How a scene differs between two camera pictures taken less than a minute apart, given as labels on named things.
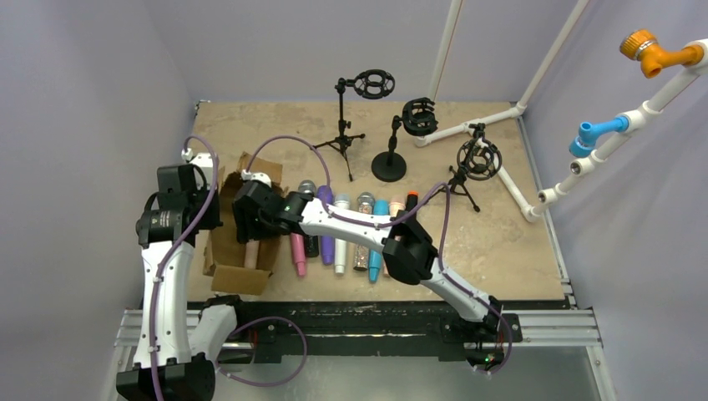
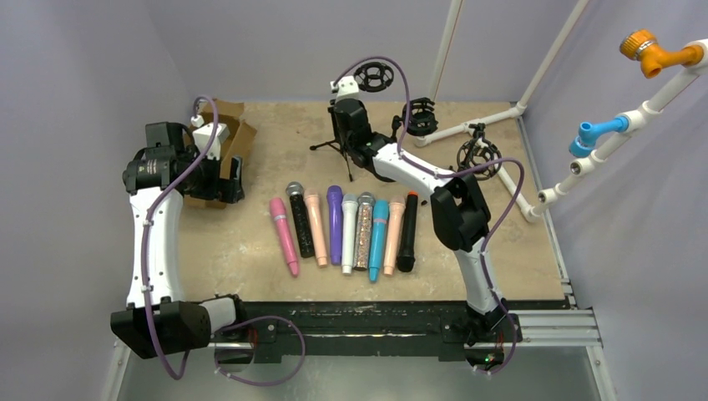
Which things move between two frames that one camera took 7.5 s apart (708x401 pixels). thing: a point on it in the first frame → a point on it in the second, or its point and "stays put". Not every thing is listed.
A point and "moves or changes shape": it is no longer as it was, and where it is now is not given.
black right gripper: (245, 220) → (343, 135)
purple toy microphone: (326, 193) moves or changes shape
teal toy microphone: (380, 207) stays put
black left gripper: (180, 180) → (230, 180)
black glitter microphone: (311, 242) moves or changes shape
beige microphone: (252, 249) → (311, 196)
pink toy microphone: (299, 255) moves or changes shape
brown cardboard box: (224, 256) → (241, 135)
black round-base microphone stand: (417, 119) stays put
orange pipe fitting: (642, 44) stays put
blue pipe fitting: (583, 145) stays put
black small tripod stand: (477, 159) stays put
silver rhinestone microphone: (361, 255) stays put
